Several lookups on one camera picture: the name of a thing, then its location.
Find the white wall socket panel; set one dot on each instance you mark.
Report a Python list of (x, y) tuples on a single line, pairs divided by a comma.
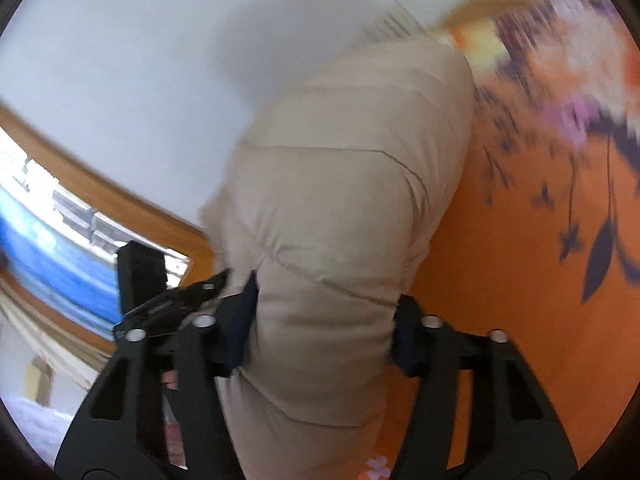
[(397, 23)]

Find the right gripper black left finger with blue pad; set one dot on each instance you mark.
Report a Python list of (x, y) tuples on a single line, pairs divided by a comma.
[(131, 427)]

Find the person's left hand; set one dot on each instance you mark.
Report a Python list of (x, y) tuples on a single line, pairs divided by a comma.
[(170, 380)]

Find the wooden framed window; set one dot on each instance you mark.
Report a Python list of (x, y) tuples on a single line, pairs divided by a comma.
[(61, 226)]

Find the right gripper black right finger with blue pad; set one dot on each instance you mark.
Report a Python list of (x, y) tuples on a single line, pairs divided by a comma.
[(514, 430)]

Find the beige puffer jacket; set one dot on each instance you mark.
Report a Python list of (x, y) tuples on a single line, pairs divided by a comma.
[(330, 200)]

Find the orange floral bed sheet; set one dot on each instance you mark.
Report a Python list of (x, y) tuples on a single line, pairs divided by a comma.
[(541, 241)]

